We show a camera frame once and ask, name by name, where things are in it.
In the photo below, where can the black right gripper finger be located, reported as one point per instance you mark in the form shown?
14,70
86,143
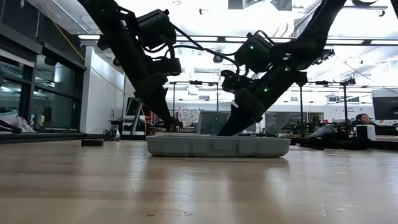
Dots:
237,123

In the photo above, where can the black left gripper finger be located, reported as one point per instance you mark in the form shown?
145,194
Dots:
161,107

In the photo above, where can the grey plastic tool case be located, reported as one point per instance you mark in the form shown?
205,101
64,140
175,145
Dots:
217,147

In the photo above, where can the dark tape roll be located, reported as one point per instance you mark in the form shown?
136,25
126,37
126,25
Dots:
92,142

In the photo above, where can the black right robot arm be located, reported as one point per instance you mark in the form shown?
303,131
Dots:
314,34

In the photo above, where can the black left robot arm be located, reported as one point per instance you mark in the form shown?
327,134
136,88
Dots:
124,37

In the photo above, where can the black computer monitor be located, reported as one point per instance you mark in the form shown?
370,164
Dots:
132,107
385,109

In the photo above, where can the white stepladder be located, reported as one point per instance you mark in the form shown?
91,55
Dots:
136,119

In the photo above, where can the white printed poster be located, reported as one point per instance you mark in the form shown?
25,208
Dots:
189,116

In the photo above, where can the black ceiling spotlight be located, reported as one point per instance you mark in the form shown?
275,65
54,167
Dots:
116,62
325,55
217,59

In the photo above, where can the black work gloves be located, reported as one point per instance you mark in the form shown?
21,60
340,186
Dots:
329,143

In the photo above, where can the person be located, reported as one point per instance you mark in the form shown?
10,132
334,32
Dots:
363,119

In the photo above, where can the white box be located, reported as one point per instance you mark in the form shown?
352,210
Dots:
366,132

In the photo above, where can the white cloth bundle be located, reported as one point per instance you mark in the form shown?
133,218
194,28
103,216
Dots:
21,126

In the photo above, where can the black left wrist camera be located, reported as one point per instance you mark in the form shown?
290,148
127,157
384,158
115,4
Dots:
168,66

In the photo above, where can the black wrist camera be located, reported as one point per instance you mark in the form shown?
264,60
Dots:
168,66
234,82

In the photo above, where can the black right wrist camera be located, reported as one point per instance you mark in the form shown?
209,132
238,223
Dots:
234,82

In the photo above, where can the black background rig frame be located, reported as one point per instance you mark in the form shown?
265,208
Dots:
345,109
196,82

